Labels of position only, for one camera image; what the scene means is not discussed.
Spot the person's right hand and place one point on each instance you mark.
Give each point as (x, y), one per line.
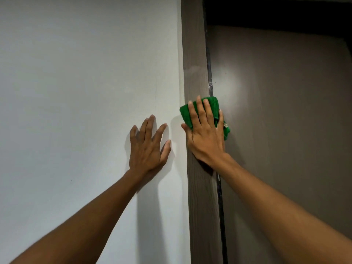
(205, 142)

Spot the person's left hand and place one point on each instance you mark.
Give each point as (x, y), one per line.
(145, 153)

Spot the person's right thumb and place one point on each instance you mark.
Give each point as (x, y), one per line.
(186, 131)

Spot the person's left thumb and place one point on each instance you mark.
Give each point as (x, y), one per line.
(165, 152)

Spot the person's right little finger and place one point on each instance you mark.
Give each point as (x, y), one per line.
(220, 121)

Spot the person's right middle finger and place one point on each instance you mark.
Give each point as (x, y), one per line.
(201, 111)

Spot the person's left middle finger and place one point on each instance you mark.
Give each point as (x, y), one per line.
(150, 128)

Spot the person's left little finger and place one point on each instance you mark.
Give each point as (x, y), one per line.
(134, 135)

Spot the green cleaning cloth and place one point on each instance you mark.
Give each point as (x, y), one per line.
(186, 114)

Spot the person's left forearm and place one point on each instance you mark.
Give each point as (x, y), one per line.
(88, 225)

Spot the person's right forearm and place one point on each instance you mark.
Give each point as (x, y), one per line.
(277, 217)

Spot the brown door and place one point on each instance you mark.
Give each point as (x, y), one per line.
(283, 107)

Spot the brown wooden door frame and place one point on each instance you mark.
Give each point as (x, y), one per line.
(194, 52)

